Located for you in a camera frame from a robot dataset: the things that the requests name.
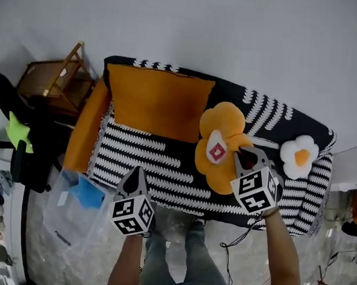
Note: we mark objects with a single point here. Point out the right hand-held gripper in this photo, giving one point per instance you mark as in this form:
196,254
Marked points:
254,191

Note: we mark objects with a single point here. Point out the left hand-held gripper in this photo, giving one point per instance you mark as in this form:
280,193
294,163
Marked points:
132,214

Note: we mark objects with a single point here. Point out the blue plush toy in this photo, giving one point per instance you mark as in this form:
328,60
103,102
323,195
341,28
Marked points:
89,193

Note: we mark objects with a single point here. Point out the white flower plush pillow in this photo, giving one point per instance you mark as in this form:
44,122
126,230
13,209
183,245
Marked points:
299,156

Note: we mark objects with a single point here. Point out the orange flower plush pillow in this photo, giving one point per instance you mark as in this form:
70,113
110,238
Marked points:
222,120

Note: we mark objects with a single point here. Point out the clear plastic storage bin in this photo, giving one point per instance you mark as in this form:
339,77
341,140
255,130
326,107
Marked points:
68,219

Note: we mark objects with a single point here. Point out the orange square cushion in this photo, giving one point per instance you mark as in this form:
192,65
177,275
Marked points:
156,104

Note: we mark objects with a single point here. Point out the green star plush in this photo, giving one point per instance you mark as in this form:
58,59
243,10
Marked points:
17,132

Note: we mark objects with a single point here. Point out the person's left forearm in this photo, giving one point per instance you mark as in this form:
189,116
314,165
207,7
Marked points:
125,265

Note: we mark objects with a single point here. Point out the person's right forearm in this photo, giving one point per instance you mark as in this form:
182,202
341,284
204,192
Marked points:
283,256

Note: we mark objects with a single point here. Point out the black white patterned sofa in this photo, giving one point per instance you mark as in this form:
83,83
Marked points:
153,164

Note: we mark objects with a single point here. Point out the person's left leg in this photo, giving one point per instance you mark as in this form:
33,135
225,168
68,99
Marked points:
158,267

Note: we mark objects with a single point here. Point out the person's leg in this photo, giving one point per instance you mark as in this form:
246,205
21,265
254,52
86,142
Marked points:
204,261
158,267

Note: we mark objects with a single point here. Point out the person's right leg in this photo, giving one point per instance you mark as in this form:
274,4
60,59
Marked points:
204,261

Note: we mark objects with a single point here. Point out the black office chair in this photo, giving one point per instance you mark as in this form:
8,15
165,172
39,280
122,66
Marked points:
39,148

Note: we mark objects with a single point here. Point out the grey blue jacket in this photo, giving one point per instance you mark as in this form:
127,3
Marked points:
1,180

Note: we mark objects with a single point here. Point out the wooden side table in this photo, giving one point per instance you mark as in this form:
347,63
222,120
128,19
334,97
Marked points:
46,79

